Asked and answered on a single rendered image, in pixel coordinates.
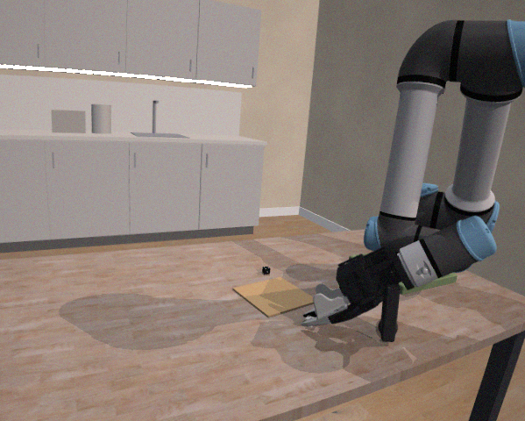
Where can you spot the tan flat mat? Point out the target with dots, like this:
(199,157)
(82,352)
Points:
(275,296)

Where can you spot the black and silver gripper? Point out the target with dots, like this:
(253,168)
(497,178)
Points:
(364,288)

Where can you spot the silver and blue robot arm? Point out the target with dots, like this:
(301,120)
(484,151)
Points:
(488,58)

